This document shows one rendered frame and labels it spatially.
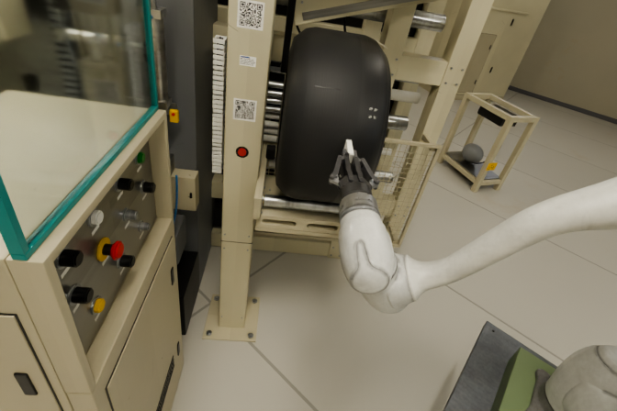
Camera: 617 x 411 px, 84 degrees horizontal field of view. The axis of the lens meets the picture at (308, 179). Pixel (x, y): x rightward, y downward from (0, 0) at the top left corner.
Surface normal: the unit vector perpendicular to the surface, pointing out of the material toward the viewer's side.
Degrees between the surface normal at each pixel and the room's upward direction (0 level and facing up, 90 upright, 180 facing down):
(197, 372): 0
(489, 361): 0
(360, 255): 38
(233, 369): 0
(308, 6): 90
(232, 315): 90
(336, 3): 90
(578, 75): 90
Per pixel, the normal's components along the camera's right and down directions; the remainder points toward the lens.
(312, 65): -0.12, -0.33
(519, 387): 0.12, -0.83
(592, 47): -0.64, 0.32
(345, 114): 0.10, 0.14
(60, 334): 0.04, 0.55
